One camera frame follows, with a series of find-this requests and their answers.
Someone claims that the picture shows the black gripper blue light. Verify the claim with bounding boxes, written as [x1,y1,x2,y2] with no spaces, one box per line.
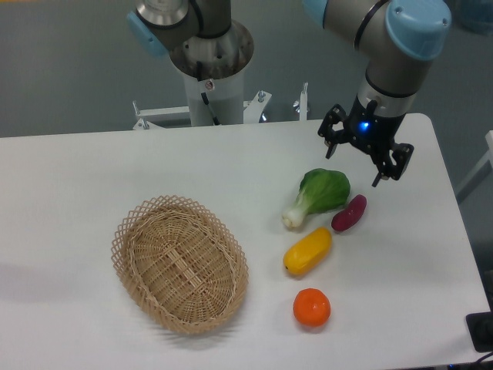
[317,97,414,187]

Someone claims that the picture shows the yellow mango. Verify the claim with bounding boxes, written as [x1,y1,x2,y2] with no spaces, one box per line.
[283,227,332,275]

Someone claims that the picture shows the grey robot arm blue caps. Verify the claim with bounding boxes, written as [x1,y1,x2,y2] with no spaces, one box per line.
[126,1,451,180]

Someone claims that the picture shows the green bok choy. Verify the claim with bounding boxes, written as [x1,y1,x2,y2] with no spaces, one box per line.
[281,168,350,229]

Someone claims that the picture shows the purple sweet potato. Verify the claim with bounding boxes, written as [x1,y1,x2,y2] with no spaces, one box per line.
[331,194,367,232]

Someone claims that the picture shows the orange tangerine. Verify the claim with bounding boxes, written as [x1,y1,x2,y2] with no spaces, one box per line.
[293,288,331,328]

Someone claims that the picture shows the black device at table edge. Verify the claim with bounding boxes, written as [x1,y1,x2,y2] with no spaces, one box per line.
[465,311,492,353]

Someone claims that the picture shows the woven wicker basket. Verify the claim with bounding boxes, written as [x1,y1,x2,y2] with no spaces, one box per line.
[111,195,249,335]

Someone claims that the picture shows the white metal base frame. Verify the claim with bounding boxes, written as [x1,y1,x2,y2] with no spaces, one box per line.
[132,82,311,131]

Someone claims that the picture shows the white frame at right edge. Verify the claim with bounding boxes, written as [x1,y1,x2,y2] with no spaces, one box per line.
[455,130,492,204]

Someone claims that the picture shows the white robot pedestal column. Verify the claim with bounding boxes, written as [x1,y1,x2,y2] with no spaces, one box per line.
[183,72,244,127]

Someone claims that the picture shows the black cable on pedestal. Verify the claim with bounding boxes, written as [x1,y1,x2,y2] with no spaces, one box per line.
[195,60,221,126]

